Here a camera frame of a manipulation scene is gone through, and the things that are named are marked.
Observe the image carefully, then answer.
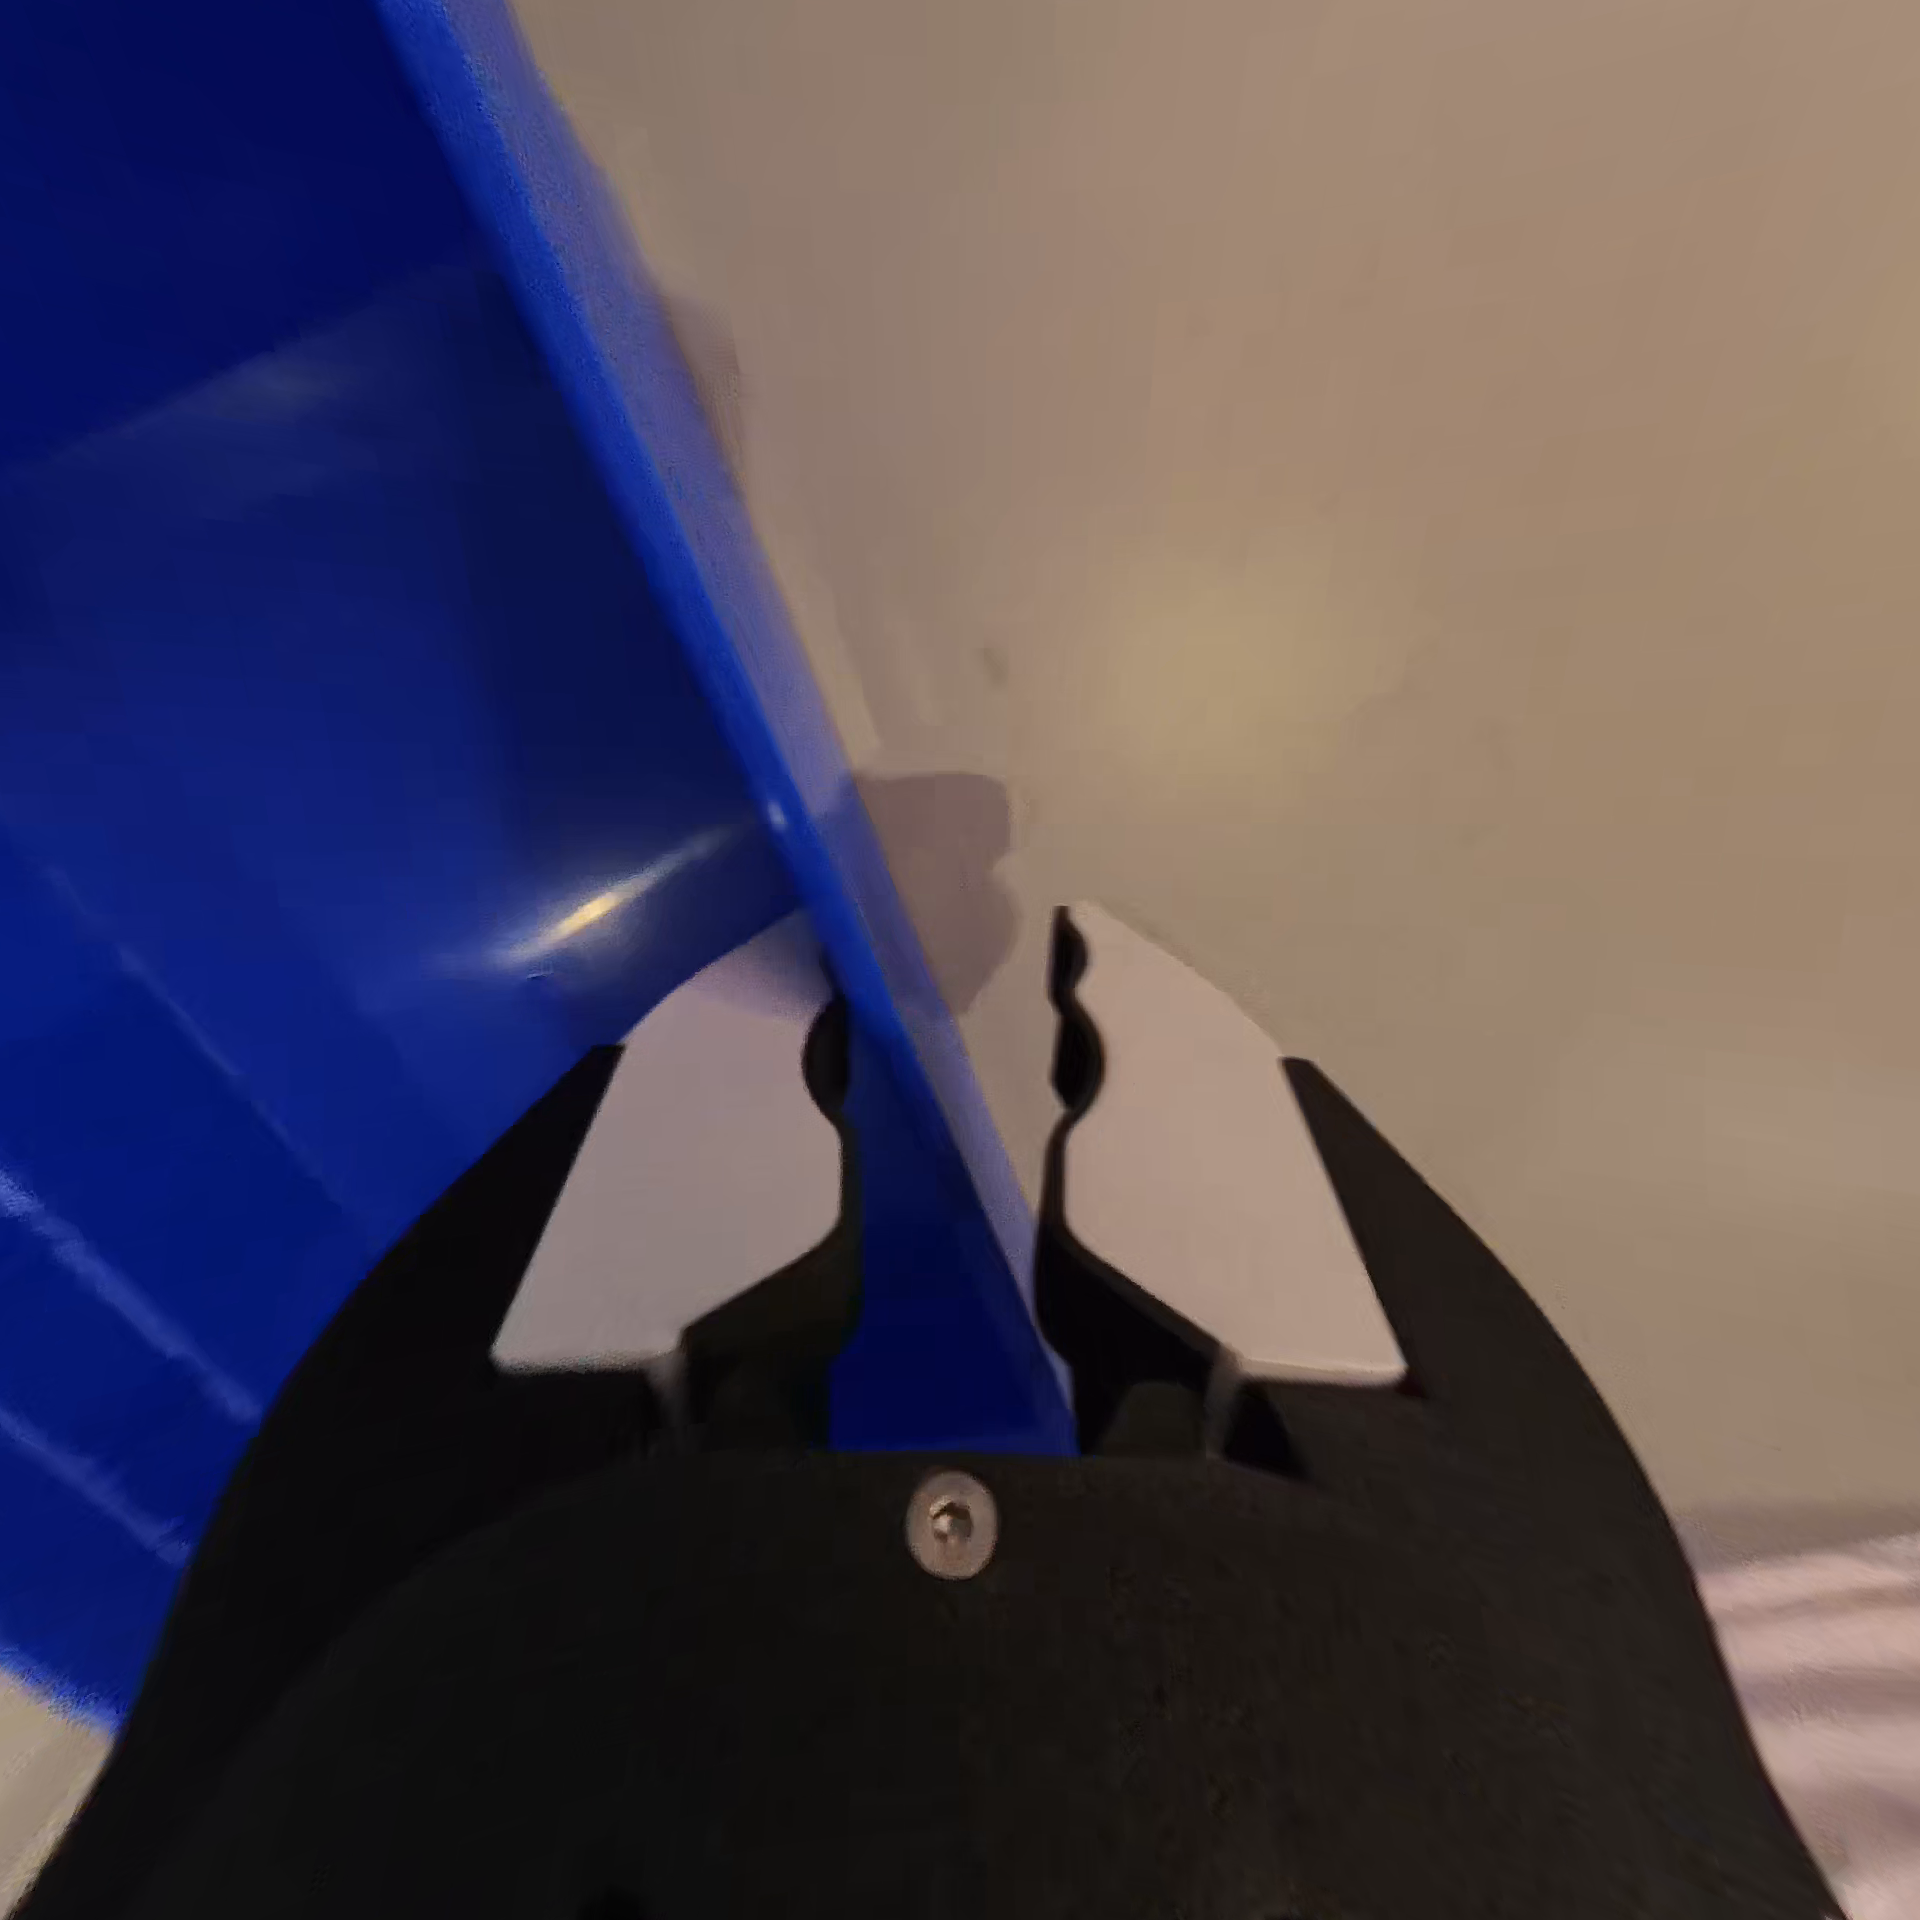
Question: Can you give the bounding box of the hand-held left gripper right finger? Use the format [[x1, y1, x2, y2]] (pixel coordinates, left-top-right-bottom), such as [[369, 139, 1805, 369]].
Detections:
[[1035, 900, 1409, 1457]]

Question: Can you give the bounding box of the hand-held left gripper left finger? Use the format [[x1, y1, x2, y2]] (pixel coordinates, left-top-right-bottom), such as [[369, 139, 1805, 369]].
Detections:
[[492, 912, 869, 1447]]

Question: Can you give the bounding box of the blue plastic bin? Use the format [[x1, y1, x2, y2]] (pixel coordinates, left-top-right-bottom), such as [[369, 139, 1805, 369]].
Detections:
[[0, 0, 1081, 1734]]

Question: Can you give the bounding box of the person's white garment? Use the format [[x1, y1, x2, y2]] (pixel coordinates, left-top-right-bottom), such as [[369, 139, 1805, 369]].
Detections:
[[1692, 1510, 1920, 1920]]

